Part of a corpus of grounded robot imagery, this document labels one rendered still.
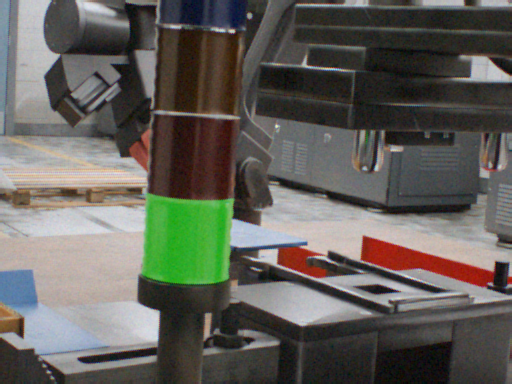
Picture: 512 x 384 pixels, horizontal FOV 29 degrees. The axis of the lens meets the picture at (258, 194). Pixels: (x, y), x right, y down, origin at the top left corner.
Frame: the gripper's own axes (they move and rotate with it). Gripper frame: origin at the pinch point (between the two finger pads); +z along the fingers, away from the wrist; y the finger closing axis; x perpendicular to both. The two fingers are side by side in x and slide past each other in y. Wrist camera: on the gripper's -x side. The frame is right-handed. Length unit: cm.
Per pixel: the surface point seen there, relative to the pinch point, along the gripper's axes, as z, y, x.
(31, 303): 7.4, -2.5, -16.1
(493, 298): 18.6, 26.8, 5.9
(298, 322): 18.0, 26.9, -11.9
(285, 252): 5.3, -2.6, 11.8
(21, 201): -195, -524, 214
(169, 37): 9, 45, -28
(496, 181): -121, -343, 465
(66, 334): 12.1, 5.6, -17.3
